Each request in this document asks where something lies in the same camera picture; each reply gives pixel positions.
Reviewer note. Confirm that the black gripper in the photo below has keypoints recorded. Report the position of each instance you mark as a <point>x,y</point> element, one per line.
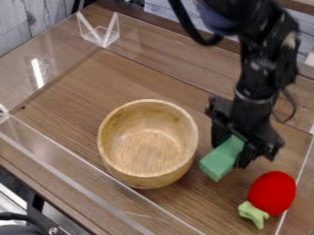
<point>243,117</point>

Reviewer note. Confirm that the green rectangular block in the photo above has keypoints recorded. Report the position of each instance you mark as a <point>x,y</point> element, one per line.
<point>218,162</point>

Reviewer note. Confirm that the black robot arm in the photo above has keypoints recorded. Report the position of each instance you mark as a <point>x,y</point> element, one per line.
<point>268,37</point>

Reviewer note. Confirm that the brown wooden bowl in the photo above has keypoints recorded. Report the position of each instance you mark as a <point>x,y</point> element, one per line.
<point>147,142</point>

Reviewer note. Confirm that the red toy radish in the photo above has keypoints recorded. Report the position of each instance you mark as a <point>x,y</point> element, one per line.
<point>270,197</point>

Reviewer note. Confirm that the clear acrylic front wall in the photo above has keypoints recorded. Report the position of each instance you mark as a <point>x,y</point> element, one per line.
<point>49,143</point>

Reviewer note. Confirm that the clear acrylic corner bracket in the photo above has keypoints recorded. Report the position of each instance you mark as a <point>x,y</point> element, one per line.
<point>99,35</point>

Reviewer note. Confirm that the black metal table frame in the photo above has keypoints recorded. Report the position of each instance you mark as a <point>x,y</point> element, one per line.
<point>21,217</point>

